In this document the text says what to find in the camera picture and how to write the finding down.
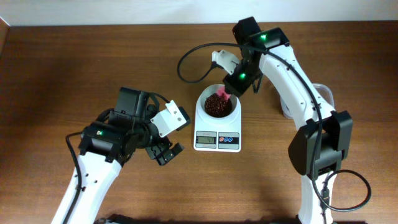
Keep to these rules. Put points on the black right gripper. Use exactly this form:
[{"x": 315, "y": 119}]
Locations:
[{"x": 237, "y": 88}]

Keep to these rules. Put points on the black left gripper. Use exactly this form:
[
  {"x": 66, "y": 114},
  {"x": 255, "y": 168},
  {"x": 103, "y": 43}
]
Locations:
[{"x": 163, "y": 144}]

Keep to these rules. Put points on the clear plastic bean container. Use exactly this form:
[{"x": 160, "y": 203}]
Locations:
[{"x": 323, "y": 90}]

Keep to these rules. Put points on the pink plastic measuring scoop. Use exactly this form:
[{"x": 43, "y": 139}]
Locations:
[{"x": 222, "y": 94}]

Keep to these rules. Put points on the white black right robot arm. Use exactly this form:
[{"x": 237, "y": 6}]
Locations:
[{"x": 323, "y": 135}]

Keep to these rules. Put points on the white round bowl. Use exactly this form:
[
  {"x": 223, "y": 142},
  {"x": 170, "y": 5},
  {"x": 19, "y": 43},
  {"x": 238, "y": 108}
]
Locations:
[{"x": 211, "y": 90}]

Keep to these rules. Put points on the red beans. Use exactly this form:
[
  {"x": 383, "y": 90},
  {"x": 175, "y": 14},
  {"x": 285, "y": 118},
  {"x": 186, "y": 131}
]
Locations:
[{"x": 216, "y": 107}]

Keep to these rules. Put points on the white digital kitchen scale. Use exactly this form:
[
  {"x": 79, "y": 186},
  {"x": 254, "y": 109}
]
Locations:
[{"x": 217, "y": 134}]

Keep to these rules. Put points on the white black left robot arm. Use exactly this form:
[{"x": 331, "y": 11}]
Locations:
[{"x": 90, "y": 182}]

